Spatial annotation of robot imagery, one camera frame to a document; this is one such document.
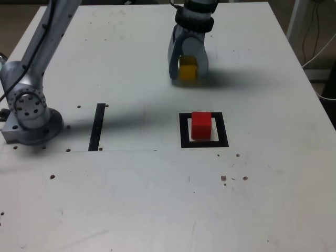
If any yellow cube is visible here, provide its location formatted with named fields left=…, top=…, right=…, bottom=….
left=179, top=55, right=198, bottom=80

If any white metal frame leg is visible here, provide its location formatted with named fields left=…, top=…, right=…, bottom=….
left=286, top=0, right=302, bottom=44

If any black tape square outline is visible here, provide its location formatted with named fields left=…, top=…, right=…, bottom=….
left=178, top=112, right=229, bottom=149

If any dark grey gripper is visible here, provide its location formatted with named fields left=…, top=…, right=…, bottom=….
left=167, top=25, right=210, bottom=80

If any white cable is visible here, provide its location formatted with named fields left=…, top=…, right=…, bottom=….
left=301, top=33, right=336, bottom=68

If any black tape strip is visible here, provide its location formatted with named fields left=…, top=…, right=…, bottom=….
left=88, top=103, right=106, bottom=152

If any grey bar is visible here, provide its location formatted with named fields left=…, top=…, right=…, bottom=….
left=304, top=68, right=336, bottom=82

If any red cube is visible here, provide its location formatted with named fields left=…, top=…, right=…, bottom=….
left=191, top=111, right=212, bottom=140

